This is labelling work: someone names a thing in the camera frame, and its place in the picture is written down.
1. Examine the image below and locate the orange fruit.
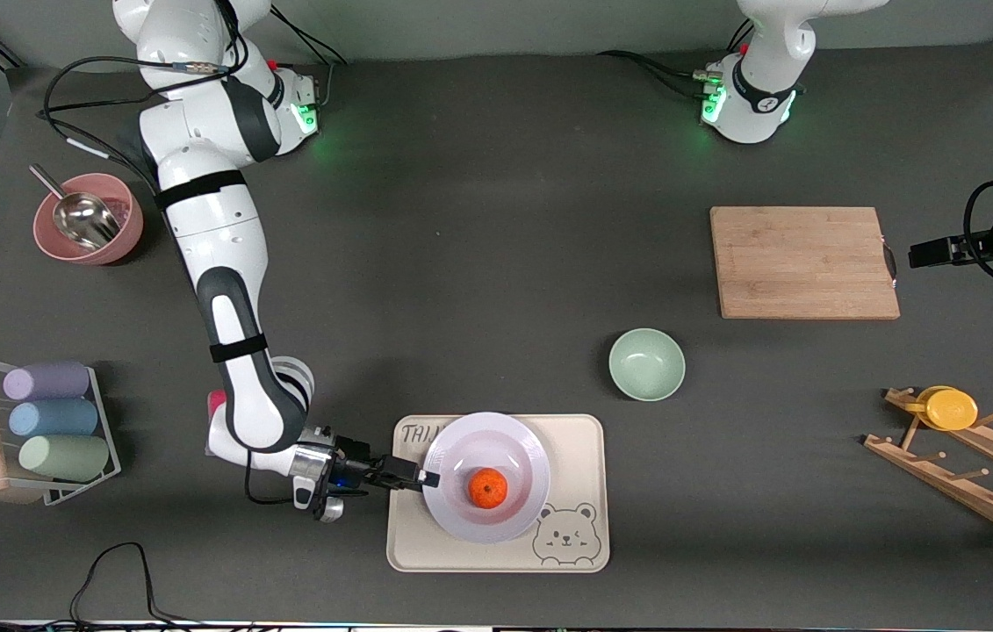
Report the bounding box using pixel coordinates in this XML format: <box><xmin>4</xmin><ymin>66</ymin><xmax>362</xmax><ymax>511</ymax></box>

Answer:
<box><xmin>469</xmin><ymin>468</ymin><xmax>508</xmax><ymax>510</ymax></box>

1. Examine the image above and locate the white round plate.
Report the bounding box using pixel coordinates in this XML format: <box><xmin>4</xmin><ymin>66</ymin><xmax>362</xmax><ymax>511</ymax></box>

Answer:
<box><xmin>422</xmin><ymin>412</ymin><xmax>551</xmax><ymax>544</ymax></box>

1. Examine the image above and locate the wooden cutting board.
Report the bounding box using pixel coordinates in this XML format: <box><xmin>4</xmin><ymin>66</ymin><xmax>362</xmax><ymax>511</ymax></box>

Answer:
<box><xmin>709</xmin><ymin>206</ymin><xmax>902</xmax><ymax>320</ymax></box>

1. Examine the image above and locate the dark grey table cover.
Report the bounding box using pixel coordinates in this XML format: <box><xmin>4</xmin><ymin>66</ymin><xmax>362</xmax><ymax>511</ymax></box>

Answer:
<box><xmin>0</xmin><ymin>35</ymin><xmax>993</xmax><ymax>626</ymax></box>

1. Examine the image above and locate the yellow cup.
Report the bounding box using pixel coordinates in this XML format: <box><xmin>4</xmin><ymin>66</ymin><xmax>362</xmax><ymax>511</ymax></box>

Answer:
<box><xmin>925</xmin><ymin>390</ymin><xmax>980</xmax><ymax>432</ymax></box>

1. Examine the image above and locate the cream tray with bear print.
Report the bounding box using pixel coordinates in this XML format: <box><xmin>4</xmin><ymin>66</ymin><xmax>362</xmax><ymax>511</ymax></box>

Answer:
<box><xmin>386</xmin><ymin>414</ymin><xmax>611</xmax><ymax>573</ymax></box>

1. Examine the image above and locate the wooden peg dish rack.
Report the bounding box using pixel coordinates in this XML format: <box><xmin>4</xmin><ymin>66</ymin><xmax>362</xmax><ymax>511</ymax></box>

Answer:
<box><xmin>863</xmin><ymin>387</ymin><xmax>993</xmax><ymax>553</ymax></box>

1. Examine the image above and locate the pale green bowl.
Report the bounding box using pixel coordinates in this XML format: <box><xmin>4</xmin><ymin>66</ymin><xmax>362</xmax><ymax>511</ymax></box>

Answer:
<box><xmin>608</xmin><ymin>328</ymin><xmax>687</xmax><ymax>402</ymax></box>

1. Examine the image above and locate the green cup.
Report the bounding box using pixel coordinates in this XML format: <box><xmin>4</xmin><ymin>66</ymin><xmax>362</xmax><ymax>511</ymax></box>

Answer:
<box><xmin>18</xmin><ymin>434</ymin><xmax>111</xmax><ymax>482</ymax></box>

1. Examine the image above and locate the blue cup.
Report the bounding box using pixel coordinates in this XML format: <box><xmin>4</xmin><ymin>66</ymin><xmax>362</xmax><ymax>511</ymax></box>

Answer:
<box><xmin>8</xmin><ymin>399</ymin><xmax>99</xmax><ymax>438</ymax></box>

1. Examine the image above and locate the purple cup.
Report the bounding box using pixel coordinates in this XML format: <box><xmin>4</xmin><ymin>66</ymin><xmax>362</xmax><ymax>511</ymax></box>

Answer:
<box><xmin>3</xmin><ymin>362</ymin><xmax>91</xmax><ymax>402</ymax></box>

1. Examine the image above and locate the pink bowl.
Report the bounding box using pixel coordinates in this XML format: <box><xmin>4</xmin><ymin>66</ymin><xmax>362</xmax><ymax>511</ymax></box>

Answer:
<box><xmin>32</xmin><ymin>173</ymin><xmax>145</xmax><ymax>266</ymax></box>

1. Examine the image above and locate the metal scoop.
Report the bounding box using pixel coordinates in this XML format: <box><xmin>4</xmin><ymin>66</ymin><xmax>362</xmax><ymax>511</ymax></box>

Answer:
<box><xmin>29</xmin><ymin>164</ymin><xmax>122</xmax><ymax>251</ymax></box>

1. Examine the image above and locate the black cable on table edge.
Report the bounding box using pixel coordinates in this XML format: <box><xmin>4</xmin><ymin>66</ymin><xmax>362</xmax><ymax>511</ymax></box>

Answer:
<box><xmin>68</xmin><ymin>542</ymin><xmax>198</xmax><ymax>626</ymax></box>

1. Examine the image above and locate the black left base cable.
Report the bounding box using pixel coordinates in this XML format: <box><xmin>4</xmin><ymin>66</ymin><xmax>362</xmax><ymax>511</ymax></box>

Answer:
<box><xmin>597</xmin><ymin>50</ymin><xmax>716</xmax><ymax>99</ymax></box>

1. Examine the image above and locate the black base cable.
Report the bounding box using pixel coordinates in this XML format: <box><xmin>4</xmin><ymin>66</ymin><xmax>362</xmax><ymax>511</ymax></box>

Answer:
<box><xmin>597</xmin><ymin>50</ymin><xmax>716</xmax><ymax>99</ymax></box>
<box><xmin>268</xmin><ymin>4</ymin><xmax>349</xmax><ymax>68</ymax></box>

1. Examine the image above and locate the black right base cable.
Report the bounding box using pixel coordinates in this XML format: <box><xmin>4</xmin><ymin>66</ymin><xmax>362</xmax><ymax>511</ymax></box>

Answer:
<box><xmin>268</xmin><ymin>4</ymin><xmax>349</xmax><ymax>68</ymax></box>

